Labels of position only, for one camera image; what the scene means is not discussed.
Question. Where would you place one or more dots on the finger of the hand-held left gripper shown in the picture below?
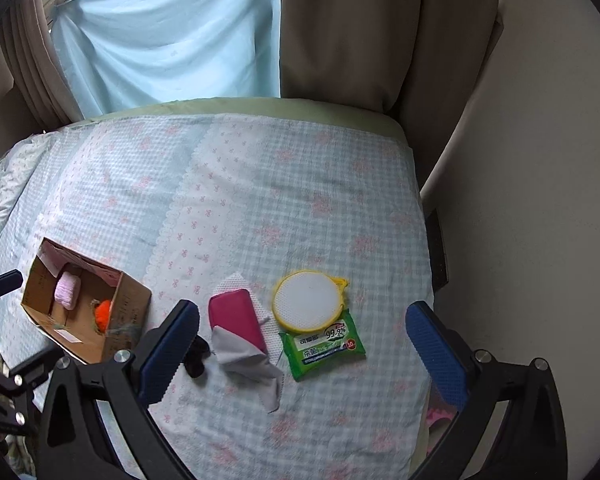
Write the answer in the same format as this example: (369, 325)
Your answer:
(32, 369)
(2, 282)

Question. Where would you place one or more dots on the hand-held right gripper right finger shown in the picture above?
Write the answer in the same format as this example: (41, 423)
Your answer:
(437, 355)

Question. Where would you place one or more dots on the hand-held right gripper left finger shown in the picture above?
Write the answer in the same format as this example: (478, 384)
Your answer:
(170, 347)

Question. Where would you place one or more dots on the small black object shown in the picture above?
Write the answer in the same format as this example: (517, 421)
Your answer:
(197, 357)

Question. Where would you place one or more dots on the brown cardboard box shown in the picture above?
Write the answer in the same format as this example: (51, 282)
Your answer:
(125, 310)

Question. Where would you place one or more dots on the grey cloth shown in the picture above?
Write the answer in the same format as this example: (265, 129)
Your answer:
(240, 352)

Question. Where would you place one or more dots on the magenta pouch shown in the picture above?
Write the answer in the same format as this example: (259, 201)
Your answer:
(237, 317)

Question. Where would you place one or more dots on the green wet wipes packet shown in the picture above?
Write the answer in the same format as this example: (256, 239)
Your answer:
(325, 347)

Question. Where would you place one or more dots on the round yellow-rimmed white pad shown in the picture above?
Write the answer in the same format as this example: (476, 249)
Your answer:
(307, 297)

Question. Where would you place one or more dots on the pink floor item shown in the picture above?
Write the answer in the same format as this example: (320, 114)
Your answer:
(437, 417)

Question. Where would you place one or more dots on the pink rolled towel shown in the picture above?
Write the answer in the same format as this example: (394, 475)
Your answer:
(68, 290)

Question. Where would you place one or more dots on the orange pom-pom ball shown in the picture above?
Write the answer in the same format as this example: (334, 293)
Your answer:
(103, 314)

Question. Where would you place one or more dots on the beige headboard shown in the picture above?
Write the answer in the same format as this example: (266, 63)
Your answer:
(0, 120)

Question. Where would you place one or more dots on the checked floral blanket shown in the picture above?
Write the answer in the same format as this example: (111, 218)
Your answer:
(290, 195)

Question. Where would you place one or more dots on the pleated beige curtain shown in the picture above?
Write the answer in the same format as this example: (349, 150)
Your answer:
(35, 75)

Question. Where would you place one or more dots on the pale green bed sheet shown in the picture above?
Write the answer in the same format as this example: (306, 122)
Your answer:
(290, 105)

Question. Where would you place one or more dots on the light blue hanging cloth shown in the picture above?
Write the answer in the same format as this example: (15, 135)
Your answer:
(175, 40)

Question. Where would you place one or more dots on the wide beige curtain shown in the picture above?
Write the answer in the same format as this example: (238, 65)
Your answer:
(370, 30)

